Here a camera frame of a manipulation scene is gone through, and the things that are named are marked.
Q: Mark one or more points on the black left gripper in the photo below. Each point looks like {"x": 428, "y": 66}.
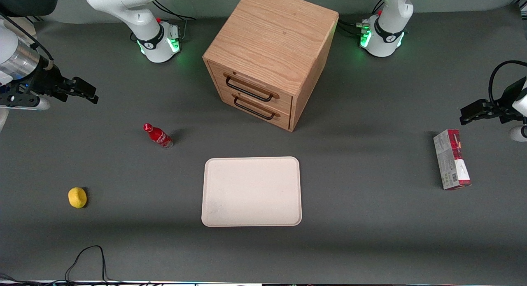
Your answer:
{"x": 507, "y": 101}

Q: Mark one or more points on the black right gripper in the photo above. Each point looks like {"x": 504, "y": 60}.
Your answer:
{"x": 48, "y": 81}

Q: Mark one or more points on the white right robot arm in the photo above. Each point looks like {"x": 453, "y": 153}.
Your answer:
{"x": 154, "y": 43}

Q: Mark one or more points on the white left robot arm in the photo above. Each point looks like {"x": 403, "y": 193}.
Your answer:
{"x": 385, "y": 43}

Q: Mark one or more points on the oak wooden drawer cabinet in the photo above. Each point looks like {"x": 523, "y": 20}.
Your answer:
{"x": 273, "y": 35}

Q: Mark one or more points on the grey and red carton box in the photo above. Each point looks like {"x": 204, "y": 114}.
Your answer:
{"x": 451, "y": 159}

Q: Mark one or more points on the red soda bottle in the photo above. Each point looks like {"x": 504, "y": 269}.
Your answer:
{"x": 158, "y": 136}

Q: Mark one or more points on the yellow lemon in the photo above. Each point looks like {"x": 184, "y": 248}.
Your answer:
{"x": 77, "y": 197}

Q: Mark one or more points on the beige plastic tray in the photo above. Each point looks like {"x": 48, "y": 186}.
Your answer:
{"x": 251, "y": 191}

